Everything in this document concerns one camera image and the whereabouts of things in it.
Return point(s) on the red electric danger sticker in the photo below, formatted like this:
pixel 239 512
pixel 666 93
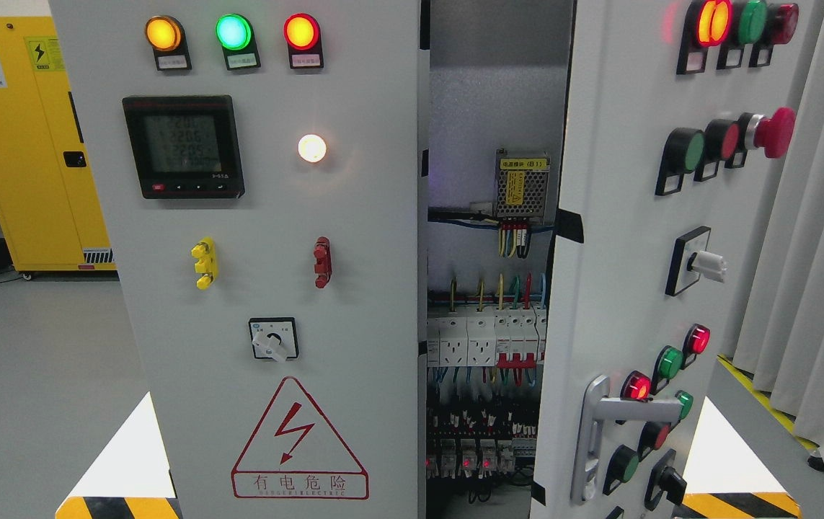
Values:
pixel 295 453

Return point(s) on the black relay terminal row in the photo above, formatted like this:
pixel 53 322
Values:
pixel 480 441

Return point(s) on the green indicator light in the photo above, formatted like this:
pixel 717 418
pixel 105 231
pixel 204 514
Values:
pixel 236 36

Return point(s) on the white indicator light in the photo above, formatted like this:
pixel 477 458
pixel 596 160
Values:
pixel 312 148

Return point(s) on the black digital power meter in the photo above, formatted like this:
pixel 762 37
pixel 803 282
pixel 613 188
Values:
pixel 185 146

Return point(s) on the perforated metal power supply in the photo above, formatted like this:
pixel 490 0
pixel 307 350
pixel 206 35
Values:
pixel 521 181

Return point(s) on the amber indicator light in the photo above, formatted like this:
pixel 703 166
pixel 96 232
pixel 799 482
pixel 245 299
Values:
pixel 166 36

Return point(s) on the red terminal post block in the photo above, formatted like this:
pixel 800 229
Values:
pixel 323 262

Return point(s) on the white circuit breaker row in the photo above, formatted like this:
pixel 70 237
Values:
pixel 503 338

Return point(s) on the grey cabinet door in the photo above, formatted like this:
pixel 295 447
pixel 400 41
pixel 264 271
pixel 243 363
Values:
pixel 655 88
pixel 359 336

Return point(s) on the red mushroom emergency button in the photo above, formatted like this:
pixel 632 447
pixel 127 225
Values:
pixel 770 133

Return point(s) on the silver door handle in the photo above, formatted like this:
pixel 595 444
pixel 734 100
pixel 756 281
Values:
pixel 597 408

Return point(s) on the yellow safety cabinet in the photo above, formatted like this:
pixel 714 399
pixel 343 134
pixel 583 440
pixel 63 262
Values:
pixel 49 207

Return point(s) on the red indicator light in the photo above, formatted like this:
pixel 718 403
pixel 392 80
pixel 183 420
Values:
pixel 303 37

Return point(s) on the yellow terminal post block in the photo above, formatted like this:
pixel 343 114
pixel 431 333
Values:
pixel 206 266

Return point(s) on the white selector switch right door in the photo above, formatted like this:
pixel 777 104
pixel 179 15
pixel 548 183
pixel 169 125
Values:
pixel 691 260

